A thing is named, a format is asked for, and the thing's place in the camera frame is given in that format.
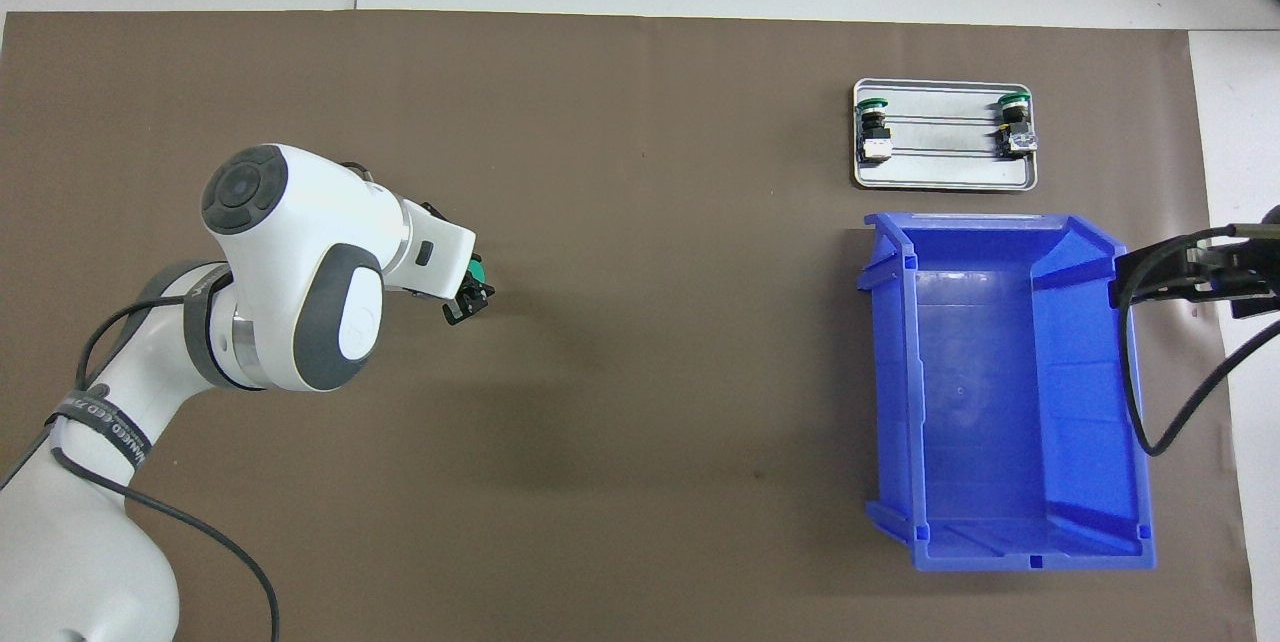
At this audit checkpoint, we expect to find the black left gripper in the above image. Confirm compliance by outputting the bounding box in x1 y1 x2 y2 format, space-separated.
400 254 497 328

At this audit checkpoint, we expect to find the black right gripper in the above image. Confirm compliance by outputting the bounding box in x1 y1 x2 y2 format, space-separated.
1111 206 1280 321

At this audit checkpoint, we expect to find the brown paper table mat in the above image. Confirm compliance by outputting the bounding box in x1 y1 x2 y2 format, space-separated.
0 10 1259 642

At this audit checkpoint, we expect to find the silver metal tray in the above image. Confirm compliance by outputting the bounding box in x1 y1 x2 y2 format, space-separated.
851 78 1040 193

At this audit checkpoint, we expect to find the blue plastic storage bin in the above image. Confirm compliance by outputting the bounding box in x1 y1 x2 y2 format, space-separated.
858 212 1158 573

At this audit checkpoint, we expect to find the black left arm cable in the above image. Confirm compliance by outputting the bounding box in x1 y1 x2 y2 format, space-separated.
0 297 281 642

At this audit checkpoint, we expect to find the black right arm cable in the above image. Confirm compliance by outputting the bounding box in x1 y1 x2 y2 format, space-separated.
1118 226 1280 458

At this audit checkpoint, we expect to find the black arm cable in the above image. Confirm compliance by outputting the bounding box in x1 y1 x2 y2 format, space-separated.
1118 226 1280 458
0 297 281 642

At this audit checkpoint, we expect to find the green push button white base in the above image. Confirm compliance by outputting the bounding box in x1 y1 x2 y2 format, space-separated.
855 98 894 165

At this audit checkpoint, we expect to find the green push button silver base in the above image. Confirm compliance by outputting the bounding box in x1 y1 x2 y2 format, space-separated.
995 93 1039 160

